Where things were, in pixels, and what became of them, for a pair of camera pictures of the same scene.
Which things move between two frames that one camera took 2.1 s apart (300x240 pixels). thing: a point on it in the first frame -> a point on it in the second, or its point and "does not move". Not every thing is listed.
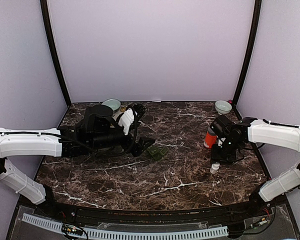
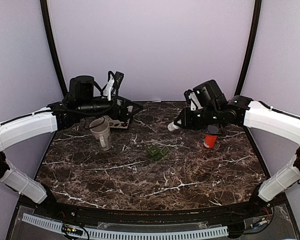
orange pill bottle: [210, 140] does not move
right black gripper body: [225, 154] -> [194, 122]
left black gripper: [140, 146] -> [122, 115]
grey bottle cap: [210, 131] does not move
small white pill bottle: [214, 168] -> [171, 127]
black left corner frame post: [52, 48] does not move
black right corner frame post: [254, 33] does not move
